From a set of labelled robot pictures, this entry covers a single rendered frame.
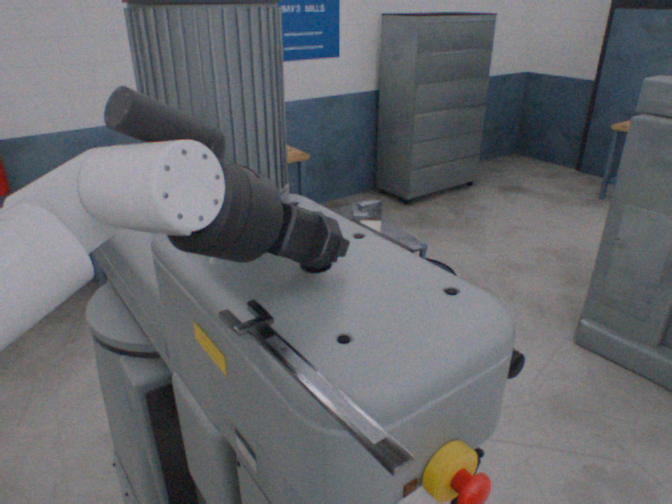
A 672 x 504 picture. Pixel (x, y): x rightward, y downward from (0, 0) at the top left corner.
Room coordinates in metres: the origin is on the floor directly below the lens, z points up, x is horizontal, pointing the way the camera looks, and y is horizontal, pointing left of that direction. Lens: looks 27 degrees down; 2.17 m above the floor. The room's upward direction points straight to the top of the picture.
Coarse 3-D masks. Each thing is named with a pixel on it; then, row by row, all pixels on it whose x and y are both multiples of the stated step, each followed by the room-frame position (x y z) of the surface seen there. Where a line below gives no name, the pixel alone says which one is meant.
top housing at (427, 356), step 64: (192, 256) 0.56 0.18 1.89; (384, 256) 0.56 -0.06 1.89; (192, 320) 0.52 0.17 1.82; (320, 320) 0.42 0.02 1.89; (384, 320) 0.42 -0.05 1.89; (448, 320) 0.42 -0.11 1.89; (512, 320) 0.43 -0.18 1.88; (256, 384) 0.39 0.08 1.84; (384, 384) 0.33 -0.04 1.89; (448, 384) 0.35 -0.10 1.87; (320, 448) 0.31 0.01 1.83
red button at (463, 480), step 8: (464, 472) 0.34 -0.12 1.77; (456, 480) 0.33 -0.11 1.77; (464, 480) 0.33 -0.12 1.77; (472, 480) 0.32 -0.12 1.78; (480, 480) 0.32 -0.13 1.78; (488, 480) 0.33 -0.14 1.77; (456, 488) 0.33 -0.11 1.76; (464, 488) 0.32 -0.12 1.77; (472, 488) 0.32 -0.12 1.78; (480, 488) 0.32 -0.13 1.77; (488, 488) 0.32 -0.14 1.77; (464, 496) 0.31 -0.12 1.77; (472, 496) 0.31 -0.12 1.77; (480, 496) 0.32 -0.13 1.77; (488, 496) 0.32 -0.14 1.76
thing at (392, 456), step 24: (264, 312) 0.42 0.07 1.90; (240, 336) 0.39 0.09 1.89; (264, 336) 0.38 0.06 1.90; (288, 360) 0.35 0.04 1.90; (312, 384) 0.32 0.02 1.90; (336, 408) 0.29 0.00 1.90; (360, 408) 0.29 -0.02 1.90; (360, 432) 0.27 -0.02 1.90; (384, 432) 0.27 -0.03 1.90; (384, 456) 0.25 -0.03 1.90; (408, 456) 0.25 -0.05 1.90
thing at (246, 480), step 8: (240, 464) 0.52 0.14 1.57; (240, 472) 0.53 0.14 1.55; (248, 472) 0.50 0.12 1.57; (240, 480) 0.53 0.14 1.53; (248, 480) 0.50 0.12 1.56; (240, 488) 0.53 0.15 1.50; (248, 488) 0.51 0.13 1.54; (256, 488) 0.48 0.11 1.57; (248, 496) 0.51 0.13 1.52; (256, 496) 0.49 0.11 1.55; (264, 496) 0.47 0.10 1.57
